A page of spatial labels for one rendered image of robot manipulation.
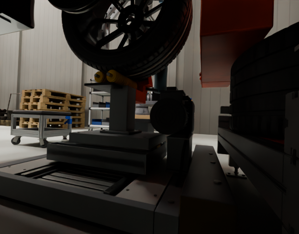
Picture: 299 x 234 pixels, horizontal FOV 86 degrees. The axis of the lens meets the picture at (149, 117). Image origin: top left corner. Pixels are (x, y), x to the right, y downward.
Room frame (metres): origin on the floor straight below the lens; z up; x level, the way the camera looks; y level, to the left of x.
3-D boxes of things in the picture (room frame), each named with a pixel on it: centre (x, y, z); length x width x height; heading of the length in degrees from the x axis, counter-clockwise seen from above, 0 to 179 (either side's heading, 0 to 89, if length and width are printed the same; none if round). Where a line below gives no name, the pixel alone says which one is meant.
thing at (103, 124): (3.04, 0.82, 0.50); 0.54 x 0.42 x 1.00; 71
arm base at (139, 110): (1.93, 0.09, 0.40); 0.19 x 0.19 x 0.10
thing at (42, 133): (1.65, 1.08, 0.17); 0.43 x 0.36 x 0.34; 71
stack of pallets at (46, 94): (3.86, 2.27, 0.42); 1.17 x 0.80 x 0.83; 156
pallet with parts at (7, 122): (4.45, 3.53, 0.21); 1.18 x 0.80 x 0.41; 161
